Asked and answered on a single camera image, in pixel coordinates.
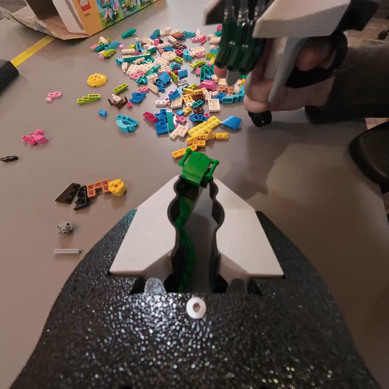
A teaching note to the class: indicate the pile of colourful toy bricks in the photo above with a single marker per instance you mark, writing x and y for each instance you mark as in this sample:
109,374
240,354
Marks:
170,70

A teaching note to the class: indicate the green toy brick build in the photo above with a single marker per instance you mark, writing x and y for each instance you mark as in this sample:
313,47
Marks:
194,168

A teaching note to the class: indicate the yellow round brick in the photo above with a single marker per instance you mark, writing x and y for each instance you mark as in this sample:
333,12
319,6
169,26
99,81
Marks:
118,187

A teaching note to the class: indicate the yellow tape strip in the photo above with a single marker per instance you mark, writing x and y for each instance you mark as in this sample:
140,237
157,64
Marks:
33,50

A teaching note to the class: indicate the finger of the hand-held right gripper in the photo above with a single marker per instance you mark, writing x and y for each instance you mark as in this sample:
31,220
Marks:
304,18
216,12

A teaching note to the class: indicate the pink brick cluster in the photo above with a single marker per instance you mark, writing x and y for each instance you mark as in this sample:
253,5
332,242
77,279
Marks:
35,138

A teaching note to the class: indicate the teal curved brick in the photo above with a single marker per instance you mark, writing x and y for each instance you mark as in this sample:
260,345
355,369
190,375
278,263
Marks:
129,32

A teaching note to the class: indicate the grey desk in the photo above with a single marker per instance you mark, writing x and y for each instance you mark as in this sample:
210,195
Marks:
45,170

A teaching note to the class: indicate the black rounded object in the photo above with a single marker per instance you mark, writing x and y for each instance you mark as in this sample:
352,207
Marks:
6,74

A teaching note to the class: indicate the grey axle pin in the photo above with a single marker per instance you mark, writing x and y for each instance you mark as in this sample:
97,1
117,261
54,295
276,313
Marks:
67,251

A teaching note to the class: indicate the dark green clear tube assembly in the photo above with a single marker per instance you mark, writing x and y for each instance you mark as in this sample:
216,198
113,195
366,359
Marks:
237,48

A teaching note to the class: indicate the orange-brown bracket plate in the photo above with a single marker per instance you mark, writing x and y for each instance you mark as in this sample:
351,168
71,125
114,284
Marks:
97,185

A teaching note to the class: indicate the small blue wedge brick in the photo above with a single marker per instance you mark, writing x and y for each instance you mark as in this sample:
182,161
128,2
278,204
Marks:
102,113

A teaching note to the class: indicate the black wedge plate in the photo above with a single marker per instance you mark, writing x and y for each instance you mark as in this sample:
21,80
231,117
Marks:
68,193
81,199

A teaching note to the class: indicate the lime stepped brick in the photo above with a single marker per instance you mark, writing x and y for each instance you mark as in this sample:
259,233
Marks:
89,98

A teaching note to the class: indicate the lime flat plate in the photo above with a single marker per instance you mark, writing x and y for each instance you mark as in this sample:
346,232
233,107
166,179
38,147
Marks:
120,88

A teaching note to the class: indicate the person's right hand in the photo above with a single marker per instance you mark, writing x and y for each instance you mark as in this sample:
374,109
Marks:
258,91

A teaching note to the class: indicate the toy brick box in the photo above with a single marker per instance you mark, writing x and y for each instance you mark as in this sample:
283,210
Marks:
100,15

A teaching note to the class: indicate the cyan arch brick cluster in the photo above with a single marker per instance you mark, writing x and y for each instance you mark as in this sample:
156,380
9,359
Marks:
126,123

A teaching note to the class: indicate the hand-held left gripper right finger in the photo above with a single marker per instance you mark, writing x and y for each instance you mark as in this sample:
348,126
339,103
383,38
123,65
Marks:
246,240

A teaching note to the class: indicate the person's right forearm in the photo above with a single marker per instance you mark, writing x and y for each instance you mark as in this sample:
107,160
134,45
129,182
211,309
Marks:
358,85

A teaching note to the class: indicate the black connector pin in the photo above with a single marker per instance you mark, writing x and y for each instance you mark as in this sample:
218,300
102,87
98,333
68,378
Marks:
9,158

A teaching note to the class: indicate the brown branch brick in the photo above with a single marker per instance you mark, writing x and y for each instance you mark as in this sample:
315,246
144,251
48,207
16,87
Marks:
117,101

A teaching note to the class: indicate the yellow dome brick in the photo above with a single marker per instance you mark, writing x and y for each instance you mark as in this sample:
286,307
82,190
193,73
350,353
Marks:
96,79

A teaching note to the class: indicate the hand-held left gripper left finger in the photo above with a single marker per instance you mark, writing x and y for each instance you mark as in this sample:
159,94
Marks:
146,240

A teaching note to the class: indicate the grey knob brick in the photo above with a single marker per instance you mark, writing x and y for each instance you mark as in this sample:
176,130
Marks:
64,228

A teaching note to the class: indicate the small pink bricks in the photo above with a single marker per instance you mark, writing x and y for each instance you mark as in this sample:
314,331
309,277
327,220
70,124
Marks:
53,95

